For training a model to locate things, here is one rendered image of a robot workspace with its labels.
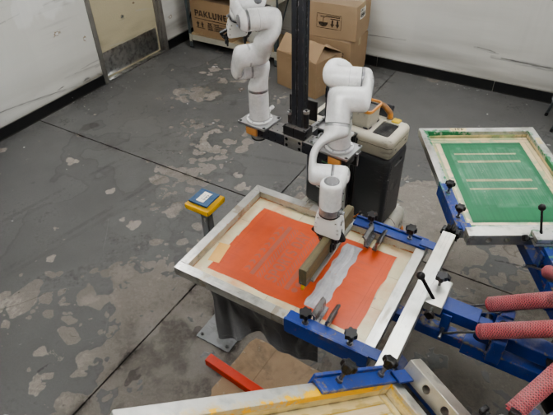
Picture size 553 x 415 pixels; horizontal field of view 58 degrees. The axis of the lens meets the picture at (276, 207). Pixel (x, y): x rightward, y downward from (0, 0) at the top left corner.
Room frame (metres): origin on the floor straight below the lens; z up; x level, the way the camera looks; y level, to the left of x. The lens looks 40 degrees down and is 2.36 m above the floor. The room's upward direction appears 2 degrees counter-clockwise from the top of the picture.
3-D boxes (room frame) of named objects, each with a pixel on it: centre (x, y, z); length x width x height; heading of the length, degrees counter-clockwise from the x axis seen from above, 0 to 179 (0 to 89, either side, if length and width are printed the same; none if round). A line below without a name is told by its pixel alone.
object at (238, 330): (1.20, 0.06, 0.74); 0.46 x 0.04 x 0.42; 58
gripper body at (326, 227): (1.30, -0.18, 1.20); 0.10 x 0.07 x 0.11; 58
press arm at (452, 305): (1.05, -0.57, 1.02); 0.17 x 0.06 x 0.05; 58
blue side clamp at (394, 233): (1.46, -0.45, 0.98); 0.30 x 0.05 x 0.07; 58
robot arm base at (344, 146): (1.88, -0.29, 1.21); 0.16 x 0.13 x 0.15; 143
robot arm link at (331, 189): (1.33, -0.20, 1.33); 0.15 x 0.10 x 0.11; 170
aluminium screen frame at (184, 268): (1.35, -0.10, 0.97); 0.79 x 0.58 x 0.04; 58
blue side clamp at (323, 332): (0.99, -0.15, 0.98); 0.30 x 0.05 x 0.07; 58
